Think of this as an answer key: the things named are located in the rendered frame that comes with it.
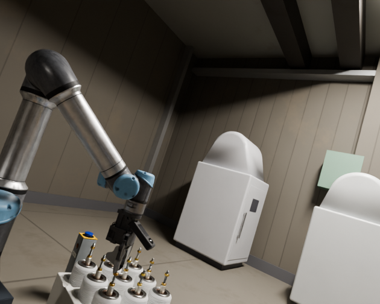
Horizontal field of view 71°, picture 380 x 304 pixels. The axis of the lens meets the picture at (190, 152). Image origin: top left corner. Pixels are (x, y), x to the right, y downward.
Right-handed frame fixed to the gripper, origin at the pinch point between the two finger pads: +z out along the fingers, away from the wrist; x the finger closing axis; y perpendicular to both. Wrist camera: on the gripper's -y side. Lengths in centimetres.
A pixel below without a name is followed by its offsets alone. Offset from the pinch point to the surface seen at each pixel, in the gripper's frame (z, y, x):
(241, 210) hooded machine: -26, -37, -175
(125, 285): 10.0, -0.3, -12.9
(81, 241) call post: 4.9, 30.1, -23.6
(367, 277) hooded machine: -11, -135, -134
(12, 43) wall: -104, 194, -89
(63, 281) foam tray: 16.3, 23.2, -8.0
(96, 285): 9.8, 7.6, -3.2
